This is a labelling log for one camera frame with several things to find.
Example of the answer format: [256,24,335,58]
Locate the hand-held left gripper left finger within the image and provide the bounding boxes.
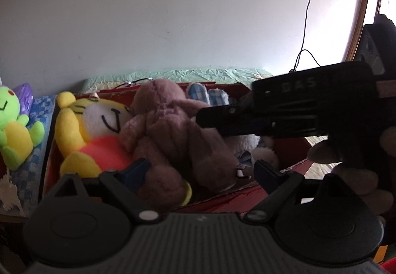
[51,157,161,223]

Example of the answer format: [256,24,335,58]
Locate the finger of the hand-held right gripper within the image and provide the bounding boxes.
[196,93,258,136]

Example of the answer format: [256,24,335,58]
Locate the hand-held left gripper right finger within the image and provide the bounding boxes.
[246,159,358,224]

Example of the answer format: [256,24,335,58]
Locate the white plush with plaid ears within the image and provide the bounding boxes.
[187,82,280,180]

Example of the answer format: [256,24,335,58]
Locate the brown plush bear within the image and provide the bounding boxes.
[119,78,239,210]

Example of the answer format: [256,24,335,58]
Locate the red cardboard box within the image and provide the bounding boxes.
[42,82,316,219]

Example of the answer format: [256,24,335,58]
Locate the yellow tiger plush toy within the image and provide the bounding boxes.
[55,91,137,179]

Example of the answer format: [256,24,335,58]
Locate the person's right hand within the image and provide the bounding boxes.
[307,126,396,217]

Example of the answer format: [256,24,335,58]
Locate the green printed sheet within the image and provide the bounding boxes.
[79,68,273,93]

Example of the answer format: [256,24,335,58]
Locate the black eyeglasses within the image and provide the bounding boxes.
[118,77,154,88]

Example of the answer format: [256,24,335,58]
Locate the blue checked cloth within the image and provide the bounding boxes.
[15,95,58,182]

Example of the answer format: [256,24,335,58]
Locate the green frog plush toy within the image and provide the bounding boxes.
[0,85,46,171]

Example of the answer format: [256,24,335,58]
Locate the torn white paper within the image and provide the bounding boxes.
[0,169,26,218]

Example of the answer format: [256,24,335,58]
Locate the purple packet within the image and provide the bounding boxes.
[14,83,34,117]

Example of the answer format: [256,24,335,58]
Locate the black looped cable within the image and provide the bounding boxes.
[293,49,322,72]

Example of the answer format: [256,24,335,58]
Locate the grey hanging cable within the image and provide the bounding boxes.
[289,0,321,73]

